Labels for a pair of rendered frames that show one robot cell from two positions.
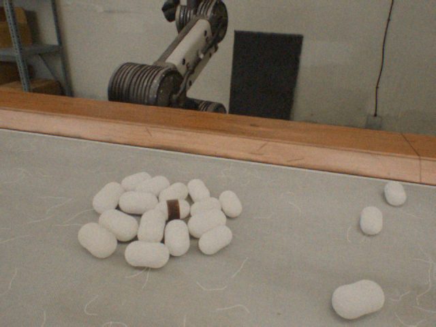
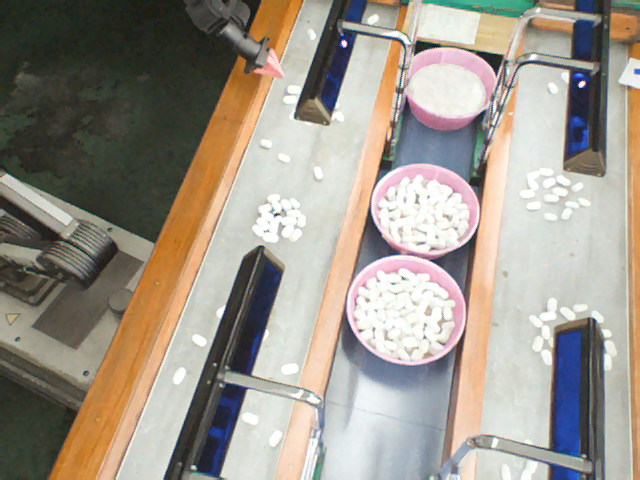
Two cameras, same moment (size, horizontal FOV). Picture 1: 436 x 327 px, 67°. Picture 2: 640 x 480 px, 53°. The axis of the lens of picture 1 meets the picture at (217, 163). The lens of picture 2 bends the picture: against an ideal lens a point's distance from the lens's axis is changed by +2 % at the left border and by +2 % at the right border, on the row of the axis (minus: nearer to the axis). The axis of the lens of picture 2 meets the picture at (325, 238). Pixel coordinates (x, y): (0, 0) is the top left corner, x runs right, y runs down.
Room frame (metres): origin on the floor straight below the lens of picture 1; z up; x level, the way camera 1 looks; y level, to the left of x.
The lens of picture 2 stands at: (0.12, 0.89, 2.06)
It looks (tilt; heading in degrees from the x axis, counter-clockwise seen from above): 59 degrees down; 270
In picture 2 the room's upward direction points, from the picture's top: 2 degrees clockwise
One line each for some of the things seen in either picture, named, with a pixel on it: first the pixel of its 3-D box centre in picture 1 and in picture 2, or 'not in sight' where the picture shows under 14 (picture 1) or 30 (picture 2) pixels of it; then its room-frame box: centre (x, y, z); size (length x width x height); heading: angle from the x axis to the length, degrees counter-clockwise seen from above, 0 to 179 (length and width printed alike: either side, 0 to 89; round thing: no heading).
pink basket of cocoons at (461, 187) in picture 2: not in sight; (422, 217); (-0.11, 0.01, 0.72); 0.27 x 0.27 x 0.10
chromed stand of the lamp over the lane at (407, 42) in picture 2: not in sight; (371, 78); (0.03, -0.29, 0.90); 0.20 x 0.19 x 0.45; 79
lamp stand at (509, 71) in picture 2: not in sight; (531, 106); (-0.36, -0.21, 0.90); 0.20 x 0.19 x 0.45; 79
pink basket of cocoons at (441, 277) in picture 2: not in sight; (403, 315); (-0.06, 0.28, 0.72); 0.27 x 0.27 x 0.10
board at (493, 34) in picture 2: not in sight; (459, 28); (-0.24, -0.64, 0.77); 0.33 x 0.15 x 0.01; 169
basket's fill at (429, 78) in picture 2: not in sight; (445, 95); (-0.20, -0.43, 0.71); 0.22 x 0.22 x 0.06
